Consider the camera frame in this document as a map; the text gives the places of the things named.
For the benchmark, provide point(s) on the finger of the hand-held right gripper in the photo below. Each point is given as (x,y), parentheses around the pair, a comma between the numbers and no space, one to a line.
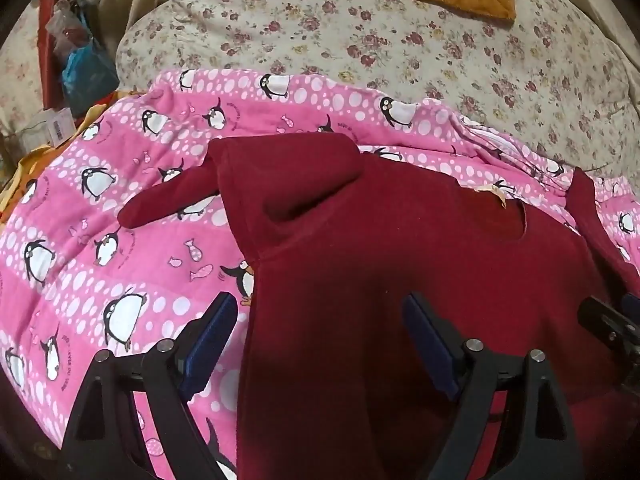
(602,322)

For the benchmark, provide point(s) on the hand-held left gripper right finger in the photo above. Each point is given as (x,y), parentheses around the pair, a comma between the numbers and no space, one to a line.
(430,340)

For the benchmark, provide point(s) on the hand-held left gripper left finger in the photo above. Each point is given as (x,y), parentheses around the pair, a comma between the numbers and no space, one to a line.
(212,330)

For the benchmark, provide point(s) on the dark red small garment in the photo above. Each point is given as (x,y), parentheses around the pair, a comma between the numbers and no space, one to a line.
(375,240)

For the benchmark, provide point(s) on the pink penguin print blanket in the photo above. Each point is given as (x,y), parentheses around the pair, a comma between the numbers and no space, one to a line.
(125,200)

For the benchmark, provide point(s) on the white barcode box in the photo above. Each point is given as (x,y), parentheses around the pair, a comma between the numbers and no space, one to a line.
(60,125)

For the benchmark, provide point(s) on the blue plastic bag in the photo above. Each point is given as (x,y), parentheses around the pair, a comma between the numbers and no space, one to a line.
(87,72)

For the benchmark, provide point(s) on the floral quilt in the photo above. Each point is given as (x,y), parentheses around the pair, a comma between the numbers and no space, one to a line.
(400,50)

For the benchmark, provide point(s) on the clear plastic bag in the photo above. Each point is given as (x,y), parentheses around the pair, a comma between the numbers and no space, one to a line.
(65,25)

